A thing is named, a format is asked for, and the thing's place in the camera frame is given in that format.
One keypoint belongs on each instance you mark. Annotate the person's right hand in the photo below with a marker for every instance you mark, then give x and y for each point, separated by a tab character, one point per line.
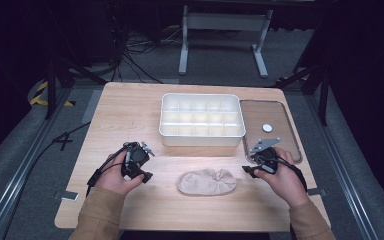
285	181

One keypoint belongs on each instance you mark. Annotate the white compartment storage box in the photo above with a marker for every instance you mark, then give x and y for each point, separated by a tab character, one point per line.
201	120

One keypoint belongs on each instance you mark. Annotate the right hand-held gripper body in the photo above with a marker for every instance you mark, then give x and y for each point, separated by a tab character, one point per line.
266	156

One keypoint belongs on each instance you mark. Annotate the grey tape piece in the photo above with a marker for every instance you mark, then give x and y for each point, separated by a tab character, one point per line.
67	195
316	192

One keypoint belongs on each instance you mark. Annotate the black metal stand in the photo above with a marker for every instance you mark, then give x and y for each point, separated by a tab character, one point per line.
323	90
51	86

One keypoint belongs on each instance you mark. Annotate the person's left hand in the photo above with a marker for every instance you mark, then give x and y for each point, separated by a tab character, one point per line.
118	178

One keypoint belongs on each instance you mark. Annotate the beige sock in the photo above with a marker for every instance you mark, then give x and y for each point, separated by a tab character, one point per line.
207	181

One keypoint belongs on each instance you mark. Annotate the yellow black floor tape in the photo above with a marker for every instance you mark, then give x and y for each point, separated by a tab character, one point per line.
37	98

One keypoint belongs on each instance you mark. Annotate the white round disc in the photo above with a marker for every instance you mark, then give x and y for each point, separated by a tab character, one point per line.
267	127

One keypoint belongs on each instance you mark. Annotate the grey metal desk frame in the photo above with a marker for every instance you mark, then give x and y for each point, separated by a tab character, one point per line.
225	21

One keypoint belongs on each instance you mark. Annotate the metal floor rail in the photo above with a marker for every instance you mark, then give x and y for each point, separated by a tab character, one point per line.
16	176
343	166

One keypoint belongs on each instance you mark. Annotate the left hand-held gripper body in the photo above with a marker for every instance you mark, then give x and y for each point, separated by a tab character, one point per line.
136	157

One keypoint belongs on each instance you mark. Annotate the clear plastic box lid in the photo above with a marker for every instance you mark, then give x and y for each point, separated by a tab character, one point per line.
266	113

